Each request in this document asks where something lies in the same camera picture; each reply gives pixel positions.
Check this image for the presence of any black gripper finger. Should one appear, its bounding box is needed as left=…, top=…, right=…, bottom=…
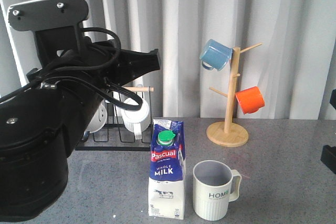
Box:
left=118, top=49, right=161, bottom=86

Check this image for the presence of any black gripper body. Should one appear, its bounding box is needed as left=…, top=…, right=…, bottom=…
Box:
left=26, top=40, right=123, bottom=95

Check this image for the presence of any blue white milk carton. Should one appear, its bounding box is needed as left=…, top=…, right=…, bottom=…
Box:
left=148, top=119, right=186, bottom=220

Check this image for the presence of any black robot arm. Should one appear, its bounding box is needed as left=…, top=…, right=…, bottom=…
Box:
left=1, top=40, right=120, bottom=222

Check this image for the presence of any white smiley hanging mug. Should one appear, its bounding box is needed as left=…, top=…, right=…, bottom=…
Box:
left=82, top=101, right=108, bottom=141

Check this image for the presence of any white ribbed hanging mug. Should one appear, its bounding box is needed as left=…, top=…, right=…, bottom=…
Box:
left=121, top=99, right=151, bottom=140

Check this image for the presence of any blue enamel mug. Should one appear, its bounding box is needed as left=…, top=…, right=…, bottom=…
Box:
left=199, top=39, right=233, bottom=71

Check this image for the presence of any wooden mug tree stand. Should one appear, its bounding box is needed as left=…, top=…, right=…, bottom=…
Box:
left=206, top=42, right=262, bottom=147

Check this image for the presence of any orange enamel mug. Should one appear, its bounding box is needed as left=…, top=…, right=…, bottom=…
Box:
left=235, top=86, right=265, bottom=114

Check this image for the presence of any white HOME mug on table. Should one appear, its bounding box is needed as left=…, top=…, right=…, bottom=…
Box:
left=193, top=160, right=241, bottom=221

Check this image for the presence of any black wire mug rack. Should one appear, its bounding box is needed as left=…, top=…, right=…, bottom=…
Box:
left=76, top=85, right=154, bottom=151

